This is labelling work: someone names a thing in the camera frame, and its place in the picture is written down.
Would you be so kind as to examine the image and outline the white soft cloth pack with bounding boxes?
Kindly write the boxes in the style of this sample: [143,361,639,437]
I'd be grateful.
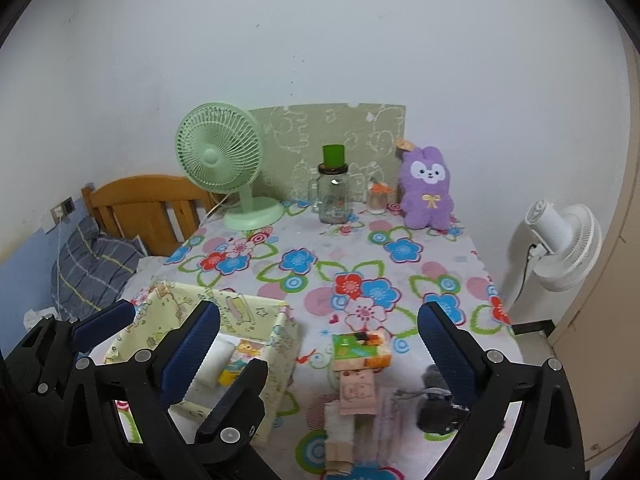
[194,338,235,389]

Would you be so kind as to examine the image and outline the cartoon print tissue pack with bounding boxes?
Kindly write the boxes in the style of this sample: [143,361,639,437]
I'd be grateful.
[218,339,265,387]

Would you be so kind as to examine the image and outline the clear plastic packet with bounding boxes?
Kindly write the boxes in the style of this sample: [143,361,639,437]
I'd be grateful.
[373,386,416,466]

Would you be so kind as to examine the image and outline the pink tissue pack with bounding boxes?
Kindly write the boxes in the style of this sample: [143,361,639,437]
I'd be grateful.
[340,368,378,416]

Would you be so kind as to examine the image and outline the beige bandage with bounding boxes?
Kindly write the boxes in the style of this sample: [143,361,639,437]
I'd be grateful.
[324,400,355,476]

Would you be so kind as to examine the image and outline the grey rolled socks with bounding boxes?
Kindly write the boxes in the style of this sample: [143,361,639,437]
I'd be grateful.
[392,364,469,436]

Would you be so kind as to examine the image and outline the grey plaid pillow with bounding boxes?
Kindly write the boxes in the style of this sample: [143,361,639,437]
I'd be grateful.
[51,217,148,321]

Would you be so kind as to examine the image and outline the yellow fabric storage box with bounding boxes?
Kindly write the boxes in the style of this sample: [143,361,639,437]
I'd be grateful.
[104,281,300,446]

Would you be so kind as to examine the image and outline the green orange tissue pack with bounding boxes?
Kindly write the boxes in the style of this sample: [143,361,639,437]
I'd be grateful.
[332,330,392,372]

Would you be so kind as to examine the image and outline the white floor fan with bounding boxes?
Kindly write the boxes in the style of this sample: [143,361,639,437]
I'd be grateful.
[510,200,603,306]

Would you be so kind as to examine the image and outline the floral tablecloth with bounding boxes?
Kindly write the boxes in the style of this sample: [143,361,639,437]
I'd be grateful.
[124,200,520,479]

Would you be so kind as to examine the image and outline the green desk fan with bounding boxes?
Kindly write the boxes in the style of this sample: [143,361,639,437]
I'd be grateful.
[175,102,284,231]

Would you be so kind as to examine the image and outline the purple plush bunny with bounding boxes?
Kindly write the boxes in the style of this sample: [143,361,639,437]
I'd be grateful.
[398,141,454,232]

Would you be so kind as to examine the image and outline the glass jar green lid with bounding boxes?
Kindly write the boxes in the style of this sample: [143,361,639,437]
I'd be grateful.
[308,144,352,226]

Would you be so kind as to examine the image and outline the small toothpick jar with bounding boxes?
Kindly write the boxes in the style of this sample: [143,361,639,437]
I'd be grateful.
[367,181,393,214]

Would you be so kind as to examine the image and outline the wall power socket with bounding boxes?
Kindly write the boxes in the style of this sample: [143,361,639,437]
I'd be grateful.
[51,197,76,223]

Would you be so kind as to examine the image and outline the green patterned wall board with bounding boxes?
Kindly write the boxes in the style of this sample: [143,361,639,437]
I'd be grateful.
[250,103,406,202]

